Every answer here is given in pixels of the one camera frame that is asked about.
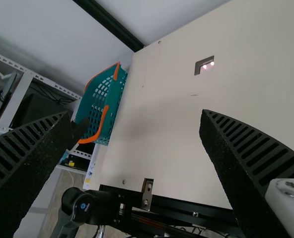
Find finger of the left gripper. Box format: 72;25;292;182
67;118;91;151

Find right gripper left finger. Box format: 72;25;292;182
0;111;74;238

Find black post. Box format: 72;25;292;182
72;0;145;53

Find white metal shelf rack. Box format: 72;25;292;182
0;48;95;174

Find teal shopping basket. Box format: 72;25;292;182
73;61;128;146

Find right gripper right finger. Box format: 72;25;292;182
199;108;294;238

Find small square scanner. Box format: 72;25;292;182
194;55;215;76

